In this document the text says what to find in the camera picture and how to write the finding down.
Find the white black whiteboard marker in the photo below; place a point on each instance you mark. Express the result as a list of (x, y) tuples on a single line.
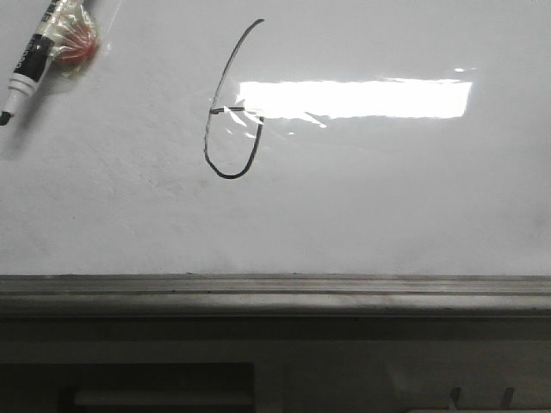
[(66, 36)]

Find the grey aluminium whiteboard frame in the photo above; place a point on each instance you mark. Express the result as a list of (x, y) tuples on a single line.
[(273, 295)]

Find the white whiteboard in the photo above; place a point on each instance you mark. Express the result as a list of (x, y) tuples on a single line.
[(285, 137)]

